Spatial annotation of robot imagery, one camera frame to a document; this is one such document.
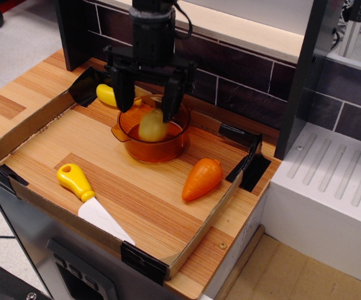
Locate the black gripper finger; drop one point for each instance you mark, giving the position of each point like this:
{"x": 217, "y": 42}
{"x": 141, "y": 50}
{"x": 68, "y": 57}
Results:
{"x": 178, "y": 84}
{"x": 122, "y": 90}

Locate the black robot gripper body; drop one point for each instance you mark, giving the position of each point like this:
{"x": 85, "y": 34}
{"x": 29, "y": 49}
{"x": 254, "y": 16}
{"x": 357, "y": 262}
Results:
{"x": 151, "y": 58}

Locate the yellow-green toy potato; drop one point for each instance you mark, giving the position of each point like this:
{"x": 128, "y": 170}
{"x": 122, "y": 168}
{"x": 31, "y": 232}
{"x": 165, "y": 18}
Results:
{"x": 152, "y": 128}

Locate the orange transparent plastic pot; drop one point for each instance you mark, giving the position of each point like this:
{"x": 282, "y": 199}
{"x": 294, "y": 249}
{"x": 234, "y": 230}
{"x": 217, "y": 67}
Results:
{"x": 176, "y": 141}

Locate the yellow toy banana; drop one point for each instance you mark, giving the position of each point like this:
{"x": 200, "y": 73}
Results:
{"x": 106, "y": 95}

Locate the orange toy carrot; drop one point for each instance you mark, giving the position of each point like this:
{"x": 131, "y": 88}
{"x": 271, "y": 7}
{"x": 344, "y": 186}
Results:
{"x": 205, "y": 175}

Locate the white ribbed drainer counter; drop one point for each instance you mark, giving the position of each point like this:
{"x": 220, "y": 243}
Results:
{"x": 313, "y": 203}

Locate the silver toy oven front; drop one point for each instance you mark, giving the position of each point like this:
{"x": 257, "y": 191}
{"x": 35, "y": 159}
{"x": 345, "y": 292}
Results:
{"x": 67, "y": 261}

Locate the yellow-handled toy knife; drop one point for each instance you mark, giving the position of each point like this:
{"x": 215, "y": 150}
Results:
{"x": 72, "y": 177}

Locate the dark grey vertical post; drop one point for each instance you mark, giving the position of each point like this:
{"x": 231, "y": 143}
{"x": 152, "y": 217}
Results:
{"x": 316, "y": 45}

